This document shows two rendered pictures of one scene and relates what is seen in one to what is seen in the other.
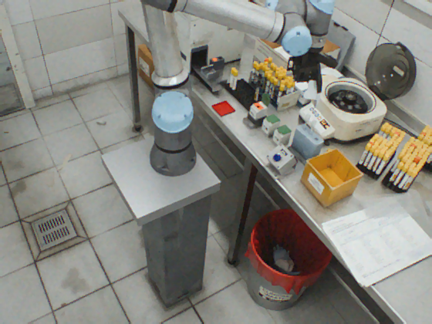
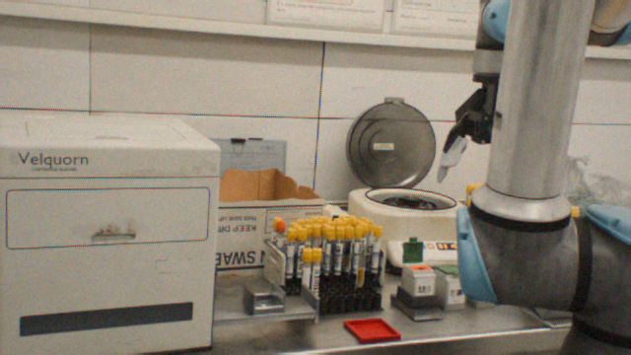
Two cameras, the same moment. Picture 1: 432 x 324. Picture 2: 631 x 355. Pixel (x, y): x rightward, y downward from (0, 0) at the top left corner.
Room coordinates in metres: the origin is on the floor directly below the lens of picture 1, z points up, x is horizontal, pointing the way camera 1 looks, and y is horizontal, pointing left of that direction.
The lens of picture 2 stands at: (1.07, 1.05, 1.33)
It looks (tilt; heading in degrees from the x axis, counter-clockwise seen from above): 11 degrees down; 283
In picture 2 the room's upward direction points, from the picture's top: 4 degrees clockwise
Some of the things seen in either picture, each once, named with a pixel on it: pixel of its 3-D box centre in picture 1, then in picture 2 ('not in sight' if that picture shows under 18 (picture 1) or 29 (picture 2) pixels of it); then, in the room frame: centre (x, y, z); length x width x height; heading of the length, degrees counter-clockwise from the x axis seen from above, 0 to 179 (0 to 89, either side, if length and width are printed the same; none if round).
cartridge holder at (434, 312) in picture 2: (256, 118); (416, 300); (1.16, -0.15, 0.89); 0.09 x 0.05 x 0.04; 125
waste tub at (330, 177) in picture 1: (330, 177); not in sight; (0.86, -0.39, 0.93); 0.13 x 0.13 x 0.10; 33
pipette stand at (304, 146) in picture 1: (306, 144); not in sight; (1.01, -0.32, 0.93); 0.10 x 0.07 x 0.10; 38
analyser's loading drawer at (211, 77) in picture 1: (207, 71); (249, 304); (1.39, 0.05, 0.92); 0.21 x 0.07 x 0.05; 36
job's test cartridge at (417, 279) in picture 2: (258, 112); (417, 284); (1.16, -0.15, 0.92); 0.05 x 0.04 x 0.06; 125
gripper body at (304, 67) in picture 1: (306, 60); (491, 110); (1.07, -0.26, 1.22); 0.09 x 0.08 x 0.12; 113
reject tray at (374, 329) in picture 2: (223, 108); (372, 329); (1.21, -0.03, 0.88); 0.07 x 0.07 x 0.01; 36
